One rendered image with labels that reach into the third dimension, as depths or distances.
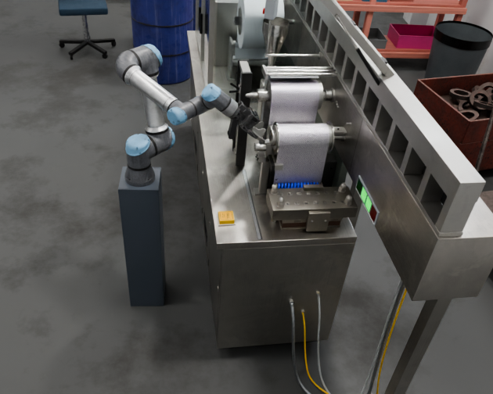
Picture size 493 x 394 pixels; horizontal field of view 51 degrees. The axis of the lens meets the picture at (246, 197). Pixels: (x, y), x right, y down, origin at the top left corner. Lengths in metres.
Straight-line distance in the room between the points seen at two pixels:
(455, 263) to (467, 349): 1.62
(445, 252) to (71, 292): 2.31
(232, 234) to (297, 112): 0.68
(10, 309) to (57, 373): 0.56
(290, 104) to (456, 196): 1.13
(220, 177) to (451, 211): 1.36
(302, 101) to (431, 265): 1.09
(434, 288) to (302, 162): 0.88
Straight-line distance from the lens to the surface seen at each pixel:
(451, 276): 1.88
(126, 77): 2.36
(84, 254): 3.59
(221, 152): 2.87
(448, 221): 1.70
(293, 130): 2.34
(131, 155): 2.54
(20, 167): 4.47
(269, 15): 2.68
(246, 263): 2.41
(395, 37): 6.54
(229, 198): 2.55
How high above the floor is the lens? 2.50
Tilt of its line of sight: 39 degrees down
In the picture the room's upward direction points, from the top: 5 degrees clockwise
